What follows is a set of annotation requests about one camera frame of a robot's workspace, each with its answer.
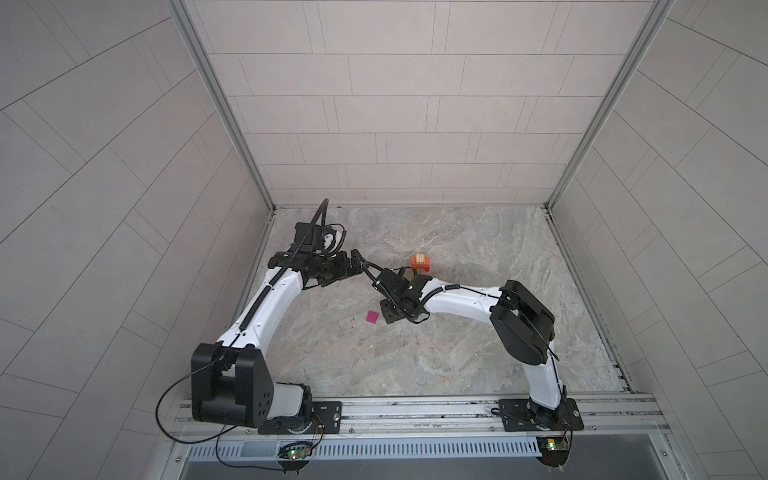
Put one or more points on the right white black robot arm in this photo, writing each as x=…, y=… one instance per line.
x=525, y=328

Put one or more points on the left corrugated black conduit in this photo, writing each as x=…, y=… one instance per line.
x=307, y=237

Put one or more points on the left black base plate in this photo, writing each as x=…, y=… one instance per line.
x=325, y=415

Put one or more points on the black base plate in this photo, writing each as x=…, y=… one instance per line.
x=325, y=415
x=526, y=415

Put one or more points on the aluminium mounting rail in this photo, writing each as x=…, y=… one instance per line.
x=464, y=416

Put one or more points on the left controller board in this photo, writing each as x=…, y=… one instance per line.
x=295, y=452

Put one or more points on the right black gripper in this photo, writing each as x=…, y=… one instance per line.
x=386, y=315

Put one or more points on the left aluminium corner post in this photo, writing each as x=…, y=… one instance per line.
x=183, y=20

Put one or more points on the controller board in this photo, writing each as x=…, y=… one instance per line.
x=295, y=452
x=554, y=451

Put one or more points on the aluminium corner post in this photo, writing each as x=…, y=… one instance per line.
x=643, y=40
x=183, y=20

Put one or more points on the right aluminium corner post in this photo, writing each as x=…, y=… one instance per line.
x=643, y=40

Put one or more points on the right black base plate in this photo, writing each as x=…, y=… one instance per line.
x=526, y=415

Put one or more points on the corrugated black conduit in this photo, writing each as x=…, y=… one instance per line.
x=372, y=271
x=307, y=237

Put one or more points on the right corrugated black conduit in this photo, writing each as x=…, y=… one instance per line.
x=372, y=271

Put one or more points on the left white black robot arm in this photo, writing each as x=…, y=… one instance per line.
x=231, y=383

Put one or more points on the right controller board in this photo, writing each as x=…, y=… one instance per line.
x=554, y=451

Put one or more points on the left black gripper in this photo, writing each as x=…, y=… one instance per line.
x=340, y=270

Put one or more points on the orange block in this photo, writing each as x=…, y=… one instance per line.
x=420, y=268

